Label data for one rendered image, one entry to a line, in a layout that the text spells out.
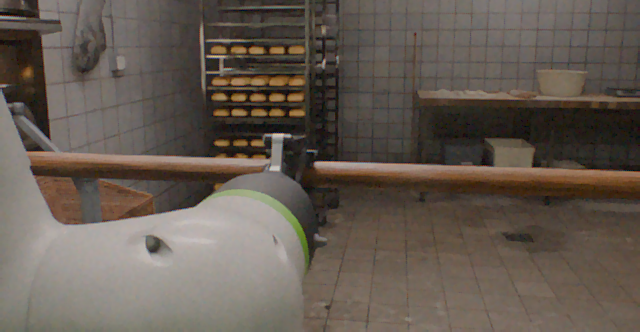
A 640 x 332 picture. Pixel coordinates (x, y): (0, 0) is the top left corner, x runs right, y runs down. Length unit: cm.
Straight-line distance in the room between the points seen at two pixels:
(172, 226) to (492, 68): 542
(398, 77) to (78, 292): 536
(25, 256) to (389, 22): 535
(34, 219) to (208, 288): 11
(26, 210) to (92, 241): 4
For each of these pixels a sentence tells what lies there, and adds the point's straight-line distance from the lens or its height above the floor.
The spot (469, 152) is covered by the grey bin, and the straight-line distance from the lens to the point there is 502.
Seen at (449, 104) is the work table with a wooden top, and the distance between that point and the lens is 477.
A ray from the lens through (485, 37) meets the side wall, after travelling 564.
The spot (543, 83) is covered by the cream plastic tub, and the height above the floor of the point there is 101.
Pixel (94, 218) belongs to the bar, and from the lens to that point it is 175.
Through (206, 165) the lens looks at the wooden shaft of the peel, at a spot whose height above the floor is 120.
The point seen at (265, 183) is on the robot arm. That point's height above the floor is 124.
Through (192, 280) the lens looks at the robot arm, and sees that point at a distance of 27.
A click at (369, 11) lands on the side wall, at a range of 560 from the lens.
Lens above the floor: 134
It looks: 11 degrees down
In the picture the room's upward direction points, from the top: straight up
